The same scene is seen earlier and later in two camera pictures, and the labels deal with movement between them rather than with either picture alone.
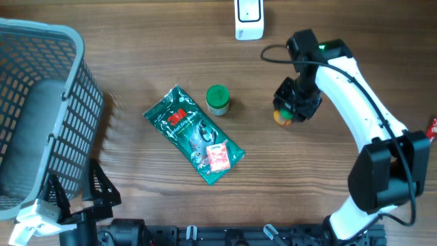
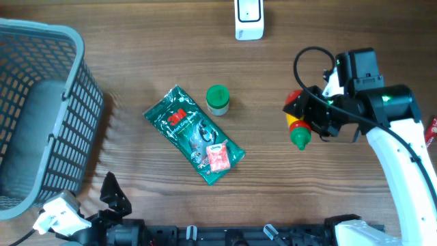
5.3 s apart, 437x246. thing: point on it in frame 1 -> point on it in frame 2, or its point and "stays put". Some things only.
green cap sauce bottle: (283, 117) -> (300, 129)
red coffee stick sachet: (431, 131) stays put
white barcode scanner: (249, 19) stays put
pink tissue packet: (218, 157) stays put
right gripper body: (298, 96) -> (326, 117)
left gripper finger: (102, 188) -> (111, 192)
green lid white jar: (218, 98) stays put
